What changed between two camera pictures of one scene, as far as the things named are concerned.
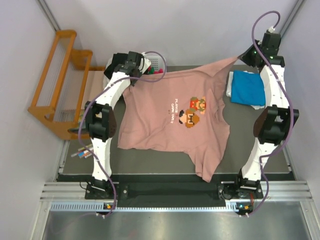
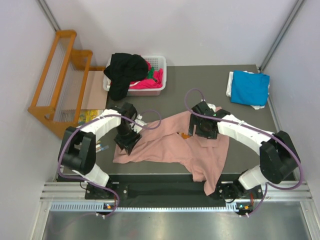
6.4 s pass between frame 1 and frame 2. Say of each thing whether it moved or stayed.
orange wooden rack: stayed
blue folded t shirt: stayed
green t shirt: stayed
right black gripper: moved
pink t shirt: moved
